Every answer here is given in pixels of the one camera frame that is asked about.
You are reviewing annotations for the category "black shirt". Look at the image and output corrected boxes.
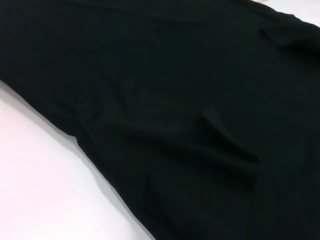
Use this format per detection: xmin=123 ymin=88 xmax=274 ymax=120
xmin=0 ymin=0 xmax=320 ymax=240

